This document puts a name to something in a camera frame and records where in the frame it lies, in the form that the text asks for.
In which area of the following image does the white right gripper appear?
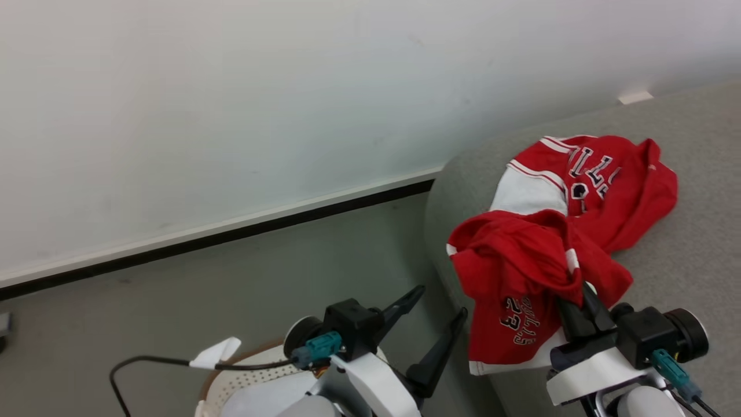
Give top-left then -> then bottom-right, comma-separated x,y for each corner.
546,282 -> 661,407

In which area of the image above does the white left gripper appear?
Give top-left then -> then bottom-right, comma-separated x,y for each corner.
330,285 -> 468,417

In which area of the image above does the red and white jersey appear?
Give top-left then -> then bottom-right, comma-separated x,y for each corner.
446,134 -> 678,376

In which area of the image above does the grey fabric sofa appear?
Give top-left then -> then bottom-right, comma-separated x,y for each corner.
424,80 -> 741,417

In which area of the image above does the white perforated laundry basket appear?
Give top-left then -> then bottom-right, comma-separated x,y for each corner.
194,342 -> 390,417

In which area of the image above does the teal right cable connector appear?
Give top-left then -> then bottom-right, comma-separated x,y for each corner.
651,349 -> 703,403

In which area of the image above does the teal cable connector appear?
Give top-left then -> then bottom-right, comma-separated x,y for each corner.
291,331 -> 344,370
651,349 -> 703,403

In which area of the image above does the teal left cable connector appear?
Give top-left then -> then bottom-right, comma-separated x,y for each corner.
291,331 -> 344,370

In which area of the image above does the white cable tag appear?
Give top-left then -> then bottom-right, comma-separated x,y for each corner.
189,336 -> 243,371

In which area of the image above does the white wall trim strip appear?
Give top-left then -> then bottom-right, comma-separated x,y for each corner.
0,167 -> 444,290

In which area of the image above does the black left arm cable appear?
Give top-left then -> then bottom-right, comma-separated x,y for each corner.
109,355 -> 302,417

